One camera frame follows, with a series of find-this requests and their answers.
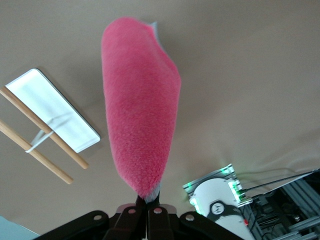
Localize black base cable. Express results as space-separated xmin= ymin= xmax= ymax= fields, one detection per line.
xmin=236 ymin=167 xmax=320 ymax=199

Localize aluminium frame rails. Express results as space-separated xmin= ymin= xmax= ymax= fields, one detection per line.
xmin=249 ymin=169 xmax=320 ymax=240

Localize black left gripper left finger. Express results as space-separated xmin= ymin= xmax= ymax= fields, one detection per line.
xmin=32 ymin=194 xmax=146 ymax=240

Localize pink and grey cloth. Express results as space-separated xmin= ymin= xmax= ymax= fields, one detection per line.
xmin=101 ymin=17 xmax=182 ymax=204

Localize white wire rack bracket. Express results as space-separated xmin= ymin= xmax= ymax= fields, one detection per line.
xmin=24 ymin=113 xmax=74 ymax=154

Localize brown table cover sheet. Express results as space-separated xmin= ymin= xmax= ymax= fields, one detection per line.
xmin=0 ymin=0 xmax=320 ymax=240

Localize white rectangular rack tray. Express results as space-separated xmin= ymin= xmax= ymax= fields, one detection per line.
xmin=4 ymin=68 xmax=102 ymax=154

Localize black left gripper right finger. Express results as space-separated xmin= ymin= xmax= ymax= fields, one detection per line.
xmin=146 ymin=191 xmax=240 ymax=240

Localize wooden rack rod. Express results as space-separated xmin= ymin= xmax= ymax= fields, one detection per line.
xmin=0 ymin=118 xmax=74 ymax=186
xmin=0 ymin=86 xmax=90 ymax=170

